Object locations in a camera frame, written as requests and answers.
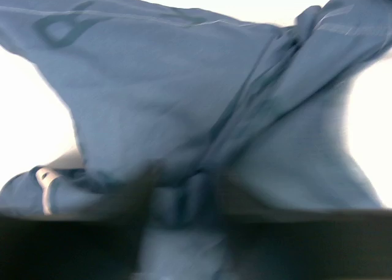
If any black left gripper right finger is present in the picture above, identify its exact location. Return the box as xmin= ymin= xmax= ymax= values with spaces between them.
xmin=216 ymin=175 xmax=391 ymax=279

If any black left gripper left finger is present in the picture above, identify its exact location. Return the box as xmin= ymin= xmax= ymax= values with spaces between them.
xmin=1 ymin=166 xmax=160 ymax=279

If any blue cartoon print pillowcase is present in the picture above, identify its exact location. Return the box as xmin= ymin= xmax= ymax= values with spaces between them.
xmin=1 ymin=0 xmax=391 ymax=279

